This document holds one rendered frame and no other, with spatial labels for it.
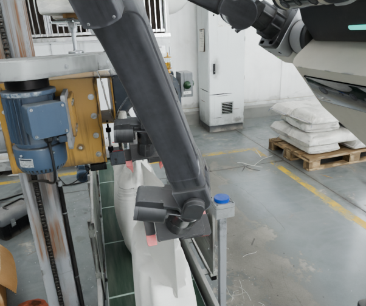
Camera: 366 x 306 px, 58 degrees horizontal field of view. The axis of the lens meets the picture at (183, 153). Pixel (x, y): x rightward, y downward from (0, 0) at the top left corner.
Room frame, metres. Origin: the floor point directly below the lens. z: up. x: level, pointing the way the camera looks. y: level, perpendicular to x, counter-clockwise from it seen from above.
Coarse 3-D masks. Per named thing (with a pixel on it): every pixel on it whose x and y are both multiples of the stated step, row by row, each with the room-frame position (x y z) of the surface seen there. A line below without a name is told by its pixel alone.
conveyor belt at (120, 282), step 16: (112, 176) 2.50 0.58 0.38; (112, 192) 2.20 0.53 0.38; (112, 208) 1.96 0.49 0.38; (112, 224) 1.77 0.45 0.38; (112, 240) 1.59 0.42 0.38; (112, 256) 1.45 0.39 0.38; (128, 256) 1.44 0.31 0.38; (112, 272) 1.33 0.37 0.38; (128, 272) 1.32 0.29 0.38; (112, 288) 1.22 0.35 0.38; (128, 288) 1.21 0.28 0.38; (112, 304) 1.12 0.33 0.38; (128, 304) 1.12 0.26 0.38
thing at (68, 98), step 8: (64, 96) 0.94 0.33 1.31; (72, 96) 1.11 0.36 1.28; (72, 104) 1.01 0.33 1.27; (72, 112) 1.01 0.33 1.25; (72, 120) 1.01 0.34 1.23; (72, 128) 1.00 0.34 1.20; (56, 136) 0.96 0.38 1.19; (64, 136) 0.94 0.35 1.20; (72, 136) 0.98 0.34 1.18; (72, 144) 0.94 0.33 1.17
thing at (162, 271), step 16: (144, 176) 1.12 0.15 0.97; (144, 240) 0.94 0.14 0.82; (176, 240) 0.94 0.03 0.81; (144, 256) 0.87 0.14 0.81; (160, 256) 0.79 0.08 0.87; (176, 256) 0.85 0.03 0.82; (144, 272) 0.79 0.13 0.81; (160, 272) 0.78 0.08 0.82; (176, 272) 0.68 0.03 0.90; (144, 288) 0.77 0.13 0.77; (160, 288) 0.74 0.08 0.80; (176, 288) 0.68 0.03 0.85; (192, 288) 0.76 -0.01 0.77; (144, 304) 0.77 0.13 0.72; (160, 304) 0.72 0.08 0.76; (176, 304) 0.73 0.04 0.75; (192, 304) 0.75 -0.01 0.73
